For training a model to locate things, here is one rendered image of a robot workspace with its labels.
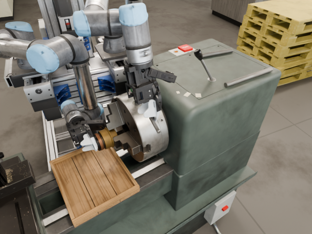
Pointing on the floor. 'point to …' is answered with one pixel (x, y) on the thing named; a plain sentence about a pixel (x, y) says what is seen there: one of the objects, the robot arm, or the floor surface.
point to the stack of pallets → (279, 36)
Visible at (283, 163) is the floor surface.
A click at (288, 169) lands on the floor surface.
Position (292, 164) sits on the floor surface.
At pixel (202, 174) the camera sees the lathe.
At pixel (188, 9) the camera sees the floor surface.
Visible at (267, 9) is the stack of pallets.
